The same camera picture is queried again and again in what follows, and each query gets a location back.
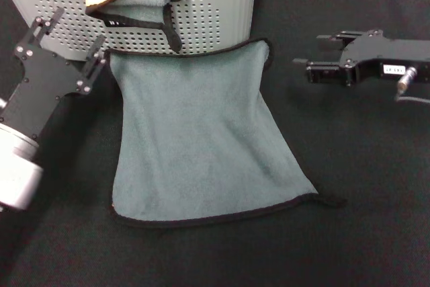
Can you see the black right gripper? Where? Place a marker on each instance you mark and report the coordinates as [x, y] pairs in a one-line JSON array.
[[386, 62]]

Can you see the grey perforated plastic storage box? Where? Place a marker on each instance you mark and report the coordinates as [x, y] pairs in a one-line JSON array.
[[215, 14]]

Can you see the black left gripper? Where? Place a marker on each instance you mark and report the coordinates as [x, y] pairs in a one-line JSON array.
[[37, 88]]

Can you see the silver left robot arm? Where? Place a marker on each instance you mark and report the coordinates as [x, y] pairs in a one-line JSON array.
[[15, 166]]

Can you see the black tablecloth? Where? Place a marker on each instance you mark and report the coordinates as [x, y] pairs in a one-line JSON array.
[[336, 233]]

